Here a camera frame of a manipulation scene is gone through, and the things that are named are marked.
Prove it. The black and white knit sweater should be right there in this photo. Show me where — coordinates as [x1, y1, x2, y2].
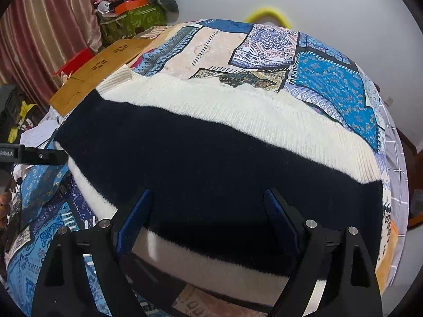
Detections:
[54, 67, 383, 308]

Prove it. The red box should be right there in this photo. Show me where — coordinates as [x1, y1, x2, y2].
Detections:
[54, 47, 94, 76]

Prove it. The orange plush blanket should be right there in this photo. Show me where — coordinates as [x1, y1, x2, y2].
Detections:
[376, 220, 399, 295]

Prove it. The grey striped bed sheet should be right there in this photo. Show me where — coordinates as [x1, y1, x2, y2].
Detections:
[373, 98, 411, 239]

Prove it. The striped red curtain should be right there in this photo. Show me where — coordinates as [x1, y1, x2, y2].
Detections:
[1, 0, 103, 110]

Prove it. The blue patchwork bed sheet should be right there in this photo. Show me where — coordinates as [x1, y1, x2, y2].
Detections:
[1, 19, 391, 316]

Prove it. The green patterned storage bag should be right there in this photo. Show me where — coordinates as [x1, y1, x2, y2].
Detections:
[98, 4, 167, 45]

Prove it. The orange box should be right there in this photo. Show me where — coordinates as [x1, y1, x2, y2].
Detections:
[114, 0, 148, 15]

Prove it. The yellow curved tube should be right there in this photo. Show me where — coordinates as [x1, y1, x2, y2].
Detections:
[244, 7, 292, 29]

